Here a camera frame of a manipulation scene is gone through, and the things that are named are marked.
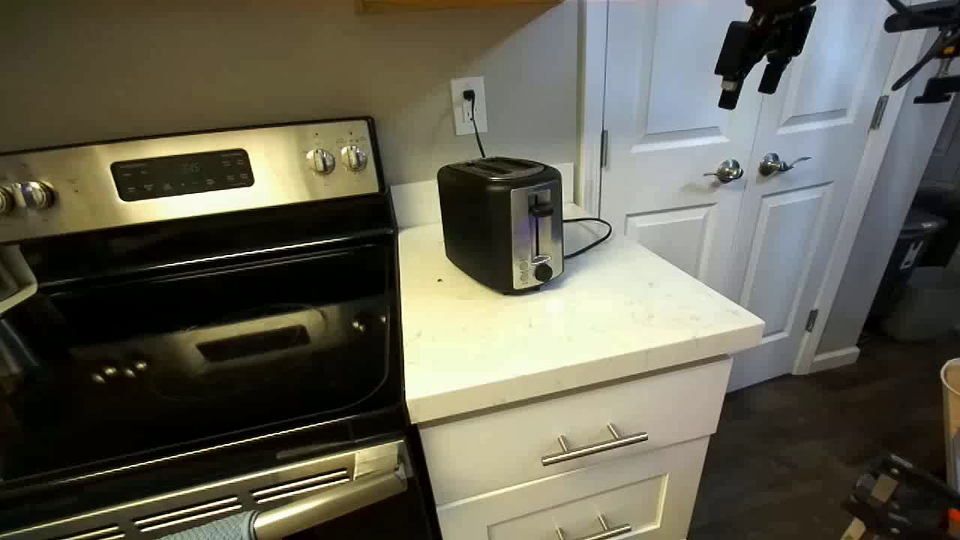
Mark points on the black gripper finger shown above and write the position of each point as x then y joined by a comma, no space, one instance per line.
777,63
733,62

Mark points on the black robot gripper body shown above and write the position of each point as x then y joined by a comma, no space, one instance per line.
782,18

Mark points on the black and steel toaster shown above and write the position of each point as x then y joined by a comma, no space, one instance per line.
482,227

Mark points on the white panel door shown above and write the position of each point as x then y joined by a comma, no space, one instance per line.
828,122
679,90

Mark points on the silver door hinge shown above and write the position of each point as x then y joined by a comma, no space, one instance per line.
604,149
880,113
811,320

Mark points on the grey trash bin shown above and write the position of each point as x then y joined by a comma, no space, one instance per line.
920,289

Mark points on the white base cabinet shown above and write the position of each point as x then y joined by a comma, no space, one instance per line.
601,408

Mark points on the silver stove knob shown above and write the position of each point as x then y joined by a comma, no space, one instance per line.
38,194
319,161
356,156

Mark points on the beige bucket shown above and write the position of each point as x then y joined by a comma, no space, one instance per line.
952,422

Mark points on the black and orange tool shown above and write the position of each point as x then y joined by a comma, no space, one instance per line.
901,495

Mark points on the stainless steel black stove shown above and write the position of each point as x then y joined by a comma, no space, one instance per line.
200,330

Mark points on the grey dish towel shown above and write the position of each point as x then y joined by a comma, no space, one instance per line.
215,528

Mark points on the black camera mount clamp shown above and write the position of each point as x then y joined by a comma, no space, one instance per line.
924,16

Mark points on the white wall outlet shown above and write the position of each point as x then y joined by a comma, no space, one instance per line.
460,122

